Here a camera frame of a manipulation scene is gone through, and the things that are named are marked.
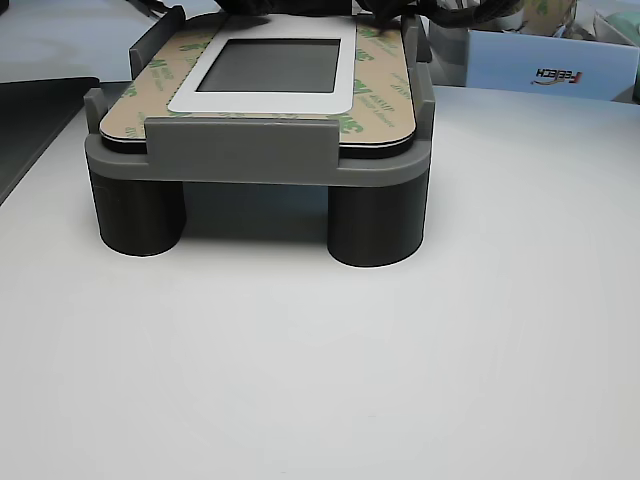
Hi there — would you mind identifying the tan protective film green print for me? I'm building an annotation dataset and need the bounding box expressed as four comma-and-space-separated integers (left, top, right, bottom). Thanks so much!
99, 14, 417, 146

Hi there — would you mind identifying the spare tan tape sheet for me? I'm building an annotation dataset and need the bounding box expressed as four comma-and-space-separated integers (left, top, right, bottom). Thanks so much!
519, 0, 601, 42

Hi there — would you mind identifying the grey fixture with black legs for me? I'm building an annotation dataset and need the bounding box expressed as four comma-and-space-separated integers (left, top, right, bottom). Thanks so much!
83, 5, 436, 269

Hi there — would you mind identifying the white plate with grey window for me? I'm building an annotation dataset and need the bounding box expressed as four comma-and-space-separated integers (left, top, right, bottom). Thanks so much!
99, 22, 417, 161

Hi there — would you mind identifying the white and blue Feetech box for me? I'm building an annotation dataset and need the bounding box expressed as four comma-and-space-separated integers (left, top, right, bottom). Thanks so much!
467, 27, 640, 106

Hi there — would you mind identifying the dark grey mat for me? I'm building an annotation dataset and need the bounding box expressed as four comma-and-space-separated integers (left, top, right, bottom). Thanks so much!
0, 75, 101, 206

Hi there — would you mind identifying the green box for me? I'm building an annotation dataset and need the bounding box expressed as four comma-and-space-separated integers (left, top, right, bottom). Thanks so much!
597, 9, 640, 49

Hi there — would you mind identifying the thick braided cable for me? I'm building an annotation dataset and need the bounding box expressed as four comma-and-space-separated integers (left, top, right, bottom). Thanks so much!
354, 0, 576, 37

